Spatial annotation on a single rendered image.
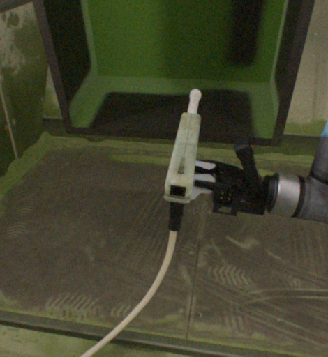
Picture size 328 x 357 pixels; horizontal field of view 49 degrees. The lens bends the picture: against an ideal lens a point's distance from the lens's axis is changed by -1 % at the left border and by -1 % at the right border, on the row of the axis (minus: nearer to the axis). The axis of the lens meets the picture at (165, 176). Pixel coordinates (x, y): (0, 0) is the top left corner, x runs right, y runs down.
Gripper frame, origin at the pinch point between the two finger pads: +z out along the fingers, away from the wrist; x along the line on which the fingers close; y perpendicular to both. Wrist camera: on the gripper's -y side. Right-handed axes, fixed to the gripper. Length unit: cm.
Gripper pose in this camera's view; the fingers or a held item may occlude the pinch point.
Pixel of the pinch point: (177, 168)
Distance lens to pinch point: 75.7
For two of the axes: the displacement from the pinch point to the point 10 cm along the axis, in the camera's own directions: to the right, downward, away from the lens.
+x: 1.2, -5.5, 8.3
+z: -9.9, -1.6, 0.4
